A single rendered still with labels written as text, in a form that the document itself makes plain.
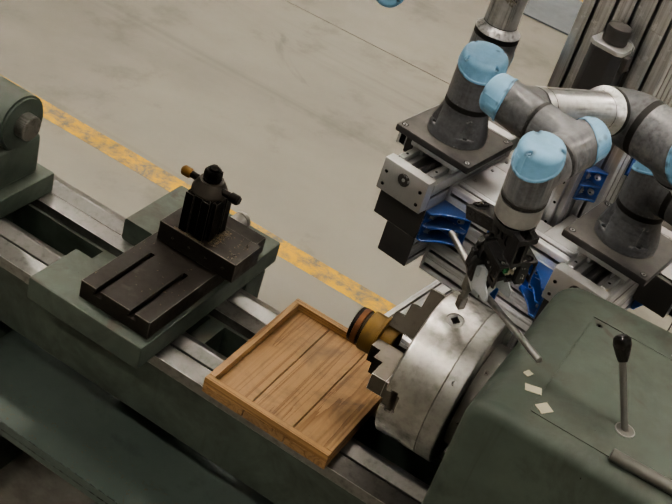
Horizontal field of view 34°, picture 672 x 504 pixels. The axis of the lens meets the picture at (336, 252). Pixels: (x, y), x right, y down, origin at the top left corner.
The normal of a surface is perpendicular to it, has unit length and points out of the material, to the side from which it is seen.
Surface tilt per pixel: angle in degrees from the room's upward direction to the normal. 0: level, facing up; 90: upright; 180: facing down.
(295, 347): 0
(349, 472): 0
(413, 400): 76
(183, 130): 0
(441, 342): 33
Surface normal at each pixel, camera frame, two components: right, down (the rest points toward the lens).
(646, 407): 0.26, -0.77
